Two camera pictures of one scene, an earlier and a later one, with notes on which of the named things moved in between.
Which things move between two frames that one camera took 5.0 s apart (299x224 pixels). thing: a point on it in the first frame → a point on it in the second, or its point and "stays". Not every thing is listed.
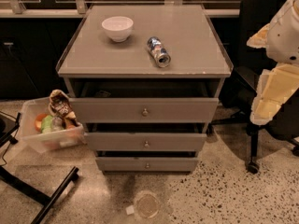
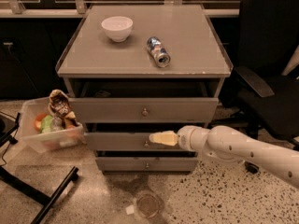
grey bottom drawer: x=147 y=164 stays
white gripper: x=286 y=36 → x=184 y=138
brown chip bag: x=59 y=105 stays
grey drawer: x=145 y=141 stays
